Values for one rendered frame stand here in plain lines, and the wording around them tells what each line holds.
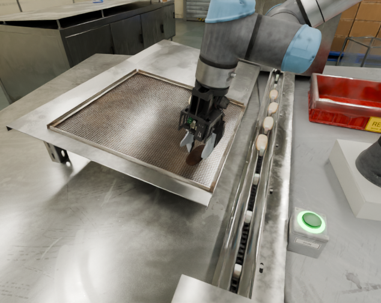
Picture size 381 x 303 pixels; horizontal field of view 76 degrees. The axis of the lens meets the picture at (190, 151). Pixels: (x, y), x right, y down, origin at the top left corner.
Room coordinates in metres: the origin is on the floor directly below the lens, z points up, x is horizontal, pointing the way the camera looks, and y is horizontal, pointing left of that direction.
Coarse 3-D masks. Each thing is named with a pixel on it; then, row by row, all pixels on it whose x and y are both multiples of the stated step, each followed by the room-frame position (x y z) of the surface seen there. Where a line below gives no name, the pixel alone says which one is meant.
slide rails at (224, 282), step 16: (272, 80) 1.27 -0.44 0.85; (272, 128) 0.78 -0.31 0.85; (256, 160) 0.59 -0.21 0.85; (240, 208) 0.40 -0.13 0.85; (256, 208) 0.40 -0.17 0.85; (240, 224) 0.35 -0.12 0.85; (256, 224) 0.35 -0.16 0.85; (256, 240) 0.31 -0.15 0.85; (224, 272) 0.24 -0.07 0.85; (224, 288) 0.21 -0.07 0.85; (240, 288) 0.21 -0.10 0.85
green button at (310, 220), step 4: (308, 212) 0.34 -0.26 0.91; (304, 216) 0.33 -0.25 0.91; (308, 216) 0.33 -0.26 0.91; (312, 216) 0.33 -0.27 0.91; (316, 216) 0.33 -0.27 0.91; (304, 220) 0.32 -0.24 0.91; (308, 220) 0.32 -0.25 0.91; (312, 220) 0.32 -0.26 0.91; (316, 220) 0.32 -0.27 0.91; (320, 220) 0.32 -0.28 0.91; (308, 224) 0.31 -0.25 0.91; (312, 224) 0.31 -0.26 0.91; (316, 224) 0.31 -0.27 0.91; (320, 224) 0.31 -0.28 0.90; (312, 228) 0.31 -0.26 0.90; (316, 228) 0.31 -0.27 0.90
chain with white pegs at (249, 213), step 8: (272, 96) 1.03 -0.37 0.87; (256, 168) 0.56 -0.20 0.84; (256, 176) 0.50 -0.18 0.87; (256, 184) 0.50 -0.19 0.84; (248, 208) 0.41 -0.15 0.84; (248, 216) 0.37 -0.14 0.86; (248, 224) 0.36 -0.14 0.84; (240, 240) 0.32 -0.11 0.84; (240, 256) 0.28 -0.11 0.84; (240, 264) 0.26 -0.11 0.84
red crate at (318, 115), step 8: (320, 96) 1.12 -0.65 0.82; (328, 96) 1.12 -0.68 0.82; (360, 104) 1.04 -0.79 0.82; (368, 104) 1.04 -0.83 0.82; (376, 104) 1.04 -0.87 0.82; (312, 112) 0.89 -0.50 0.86; (320, 112) 0.87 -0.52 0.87; (328, 112) 0.86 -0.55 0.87; (312, 120) 0.87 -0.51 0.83; (320, 120) 0.87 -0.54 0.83; (328, 120) 0.86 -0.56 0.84; (336, 120) 0.85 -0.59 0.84; (344, 120) 0.84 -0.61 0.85; (352, 120) 0.83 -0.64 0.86; (360, 120) 0.82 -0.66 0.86; (368, 120) 0.81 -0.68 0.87; (352, 128) 0.83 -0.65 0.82; (360, 128) 0.81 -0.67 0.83
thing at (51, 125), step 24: (144, 72) 1.04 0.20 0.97; (96, 96) 0.79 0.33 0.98; (144, 96) 0.85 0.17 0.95; (72, 120) 0.64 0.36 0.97; (96, 120) 0.66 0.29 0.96; (120, 120) 0.67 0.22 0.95; (144, 120) 0.69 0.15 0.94; (240, 120) 0.76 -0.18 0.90; (96, 144) 0.53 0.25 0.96; (144, 144) 0.57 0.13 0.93; (168, 168) 0.49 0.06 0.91; (216, 168) 0.51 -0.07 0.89
